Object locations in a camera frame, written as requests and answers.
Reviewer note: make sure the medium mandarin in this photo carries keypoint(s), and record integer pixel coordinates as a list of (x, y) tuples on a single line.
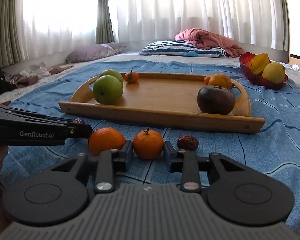
[(207, 79)]

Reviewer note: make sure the small mandarin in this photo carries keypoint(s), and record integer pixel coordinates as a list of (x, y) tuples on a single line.
[(131, 77)]

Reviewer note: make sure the wooden serving tray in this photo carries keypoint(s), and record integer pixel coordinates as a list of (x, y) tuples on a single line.
[(168, 100)]

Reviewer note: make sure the front green apple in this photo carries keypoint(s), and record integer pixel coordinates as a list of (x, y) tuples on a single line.
[(107, 90)]

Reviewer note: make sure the grey bed sheet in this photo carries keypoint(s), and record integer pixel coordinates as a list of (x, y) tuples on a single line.
[(17, 93)]

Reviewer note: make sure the pink crumpled quilt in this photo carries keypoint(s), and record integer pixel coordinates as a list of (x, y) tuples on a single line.
[(204, 39)]

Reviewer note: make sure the blue checked blanket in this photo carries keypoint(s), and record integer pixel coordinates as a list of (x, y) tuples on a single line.
[(274, 150)]

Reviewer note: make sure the leafy mandarin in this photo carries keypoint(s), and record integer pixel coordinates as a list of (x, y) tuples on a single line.
[(148, 144)]

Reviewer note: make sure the yellow-orange citrus on tray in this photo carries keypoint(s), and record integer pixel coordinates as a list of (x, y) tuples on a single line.
[(220, 80)]

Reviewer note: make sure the large orange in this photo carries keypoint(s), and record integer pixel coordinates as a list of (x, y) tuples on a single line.
[(104, 139)]

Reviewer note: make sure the blue white striped pillow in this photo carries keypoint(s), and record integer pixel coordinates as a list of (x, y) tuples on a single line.
[(181, 48)]

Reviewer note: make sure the purple pillow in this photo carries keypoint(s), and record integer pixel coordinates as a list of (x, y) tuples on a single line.
[(94, 52)]

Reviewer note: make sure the green drape curtain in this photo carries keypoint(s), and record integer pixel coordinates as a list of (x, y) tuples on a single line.
[(286, 26), (104, 31)]

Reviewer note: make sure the dark purple round fruit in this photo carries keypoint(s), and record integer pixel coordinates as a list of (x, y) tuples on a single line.
[(215, 100)]

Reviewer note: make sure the white crumpled cloth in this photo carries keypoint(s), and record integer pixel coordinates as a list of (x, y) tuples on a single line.
[(294, 67)]

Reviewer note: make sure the right green drape curtain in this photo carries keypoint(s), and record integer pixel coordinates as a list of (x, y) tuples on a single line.
[(286, 26)]

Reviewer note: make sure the yellow mango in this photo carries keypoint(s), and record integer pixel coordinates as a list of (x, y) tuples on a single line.
[(274, 72)]

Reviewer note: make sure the red glass fruit bowl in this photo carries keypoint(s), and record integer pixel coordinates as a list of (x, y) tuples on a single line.
[(257, 79)]

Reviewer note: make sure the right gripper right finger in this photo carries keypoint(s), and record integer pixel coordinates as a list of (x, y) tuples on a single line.
[(188, 164)]

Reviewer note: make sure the red jujube date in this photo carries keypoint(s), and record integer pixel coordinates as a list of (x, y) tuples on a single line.
[(187, 142), (78, 121)]

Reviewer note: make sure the white sheer curtain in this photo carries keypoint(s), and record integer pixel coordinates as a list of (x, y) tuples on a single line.
[(54, 26)]

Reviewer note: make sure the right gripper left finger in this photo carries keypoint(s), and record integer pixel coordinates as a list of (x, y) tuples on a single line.
[(107, 164)]

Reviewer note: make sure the green apple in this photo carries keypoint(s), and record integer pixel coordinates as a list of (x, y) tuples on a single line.
[(112, 72), (107, 90)]

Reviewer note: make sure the rear green apple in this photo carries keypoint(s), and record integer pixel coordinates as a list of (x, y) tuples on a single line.
[(112, 72)]

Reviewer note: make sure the brown clothes pile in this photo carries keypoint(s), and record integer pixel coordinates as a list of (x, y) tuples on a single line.
[(33, 73)]

